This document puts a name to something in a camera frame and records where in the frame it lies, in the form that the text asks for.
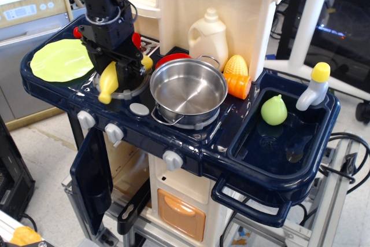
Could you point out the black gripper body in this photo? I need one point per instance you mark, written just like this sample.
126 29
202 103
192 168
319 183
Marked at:
111 30

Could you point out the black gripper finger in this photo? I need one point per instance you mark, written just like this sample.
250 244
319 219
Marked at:
129 74
98 57

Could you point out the yellow toy banana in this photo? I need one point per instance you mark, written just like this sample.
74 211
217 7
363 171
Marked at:
147 62

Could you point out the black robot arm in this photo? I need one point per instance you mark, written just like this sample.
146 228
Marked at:
107 5

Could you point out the steel pot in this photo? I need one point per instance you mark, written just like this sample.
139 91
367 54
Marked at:
188 93

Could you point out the grey toy stove burner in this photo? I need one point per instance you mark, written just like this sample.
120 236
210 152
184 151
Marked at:
107 86

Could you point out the red ketchup toy bottle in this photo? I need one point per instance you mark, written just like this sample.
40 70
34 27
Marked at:
136 38

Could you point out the grey oval button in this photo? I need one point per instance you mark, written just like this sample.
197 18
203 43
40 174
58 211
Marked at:
139 109

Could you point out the red toy lid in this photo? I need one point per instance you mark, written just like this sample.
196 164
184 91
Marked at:
171 57

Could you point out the light green toy plate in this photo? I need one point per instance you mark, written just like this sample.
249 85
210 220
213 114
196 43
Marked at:
61 61

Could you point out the cream toy kitchen back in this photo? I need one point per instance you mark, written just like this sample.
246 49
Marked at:
248 24

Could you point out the grey middle stove knob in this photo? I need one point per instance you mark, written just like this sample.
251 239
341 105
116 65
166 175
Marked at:
114 133

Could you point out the grey stove knob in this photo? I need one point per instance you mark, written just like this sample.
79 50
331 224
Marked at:
86 120
114 133
172 160

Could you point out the grey left stove knob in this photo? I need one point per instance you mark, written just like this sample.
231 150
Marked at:
86 120

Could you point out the cream toy detergent jug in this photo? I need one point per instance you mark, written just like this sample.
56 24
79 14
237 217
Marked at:
207 38

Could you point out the grey right stove knob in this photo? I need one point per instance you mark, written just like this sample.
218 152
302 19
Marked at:
172 160

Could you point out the yellow toy corn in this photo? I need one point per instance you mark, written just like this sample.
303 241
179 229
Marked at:
236 65

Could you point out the navy oven door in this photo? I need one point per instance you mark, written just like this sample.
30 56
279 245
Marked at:
92 183

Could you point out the orange toy carrot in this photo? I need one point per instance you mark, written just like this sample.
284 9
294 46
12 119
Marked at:
238 85

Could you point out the green toy pear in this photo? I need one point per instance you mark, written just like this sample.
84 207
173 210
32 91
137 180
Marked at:
274 111

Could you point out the black computer case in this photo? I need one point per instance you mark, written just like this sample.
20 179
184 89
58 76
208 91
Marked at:
17 184

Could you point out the navy toy kitchen counter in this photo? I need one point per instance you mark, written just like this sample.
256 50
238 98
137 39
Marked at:
260 171

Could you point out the orange toy drawer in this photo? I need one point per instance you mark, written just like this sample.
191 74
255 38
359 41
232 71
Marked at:
180 215

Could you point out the grey toy faucet yellow cap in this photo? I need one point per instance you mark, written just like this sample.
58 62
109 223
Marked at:
317 88

